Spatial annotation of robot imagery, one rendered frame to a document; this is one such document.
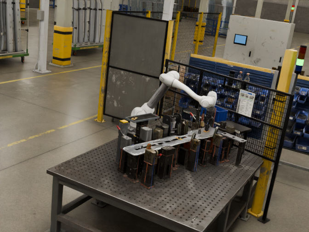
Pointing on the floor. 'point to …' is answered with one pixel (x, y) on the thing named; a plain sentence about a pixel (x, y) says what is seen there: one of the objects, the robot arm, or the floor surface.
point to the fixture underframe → (56, 200)
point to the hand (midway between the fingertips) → (207, 127)
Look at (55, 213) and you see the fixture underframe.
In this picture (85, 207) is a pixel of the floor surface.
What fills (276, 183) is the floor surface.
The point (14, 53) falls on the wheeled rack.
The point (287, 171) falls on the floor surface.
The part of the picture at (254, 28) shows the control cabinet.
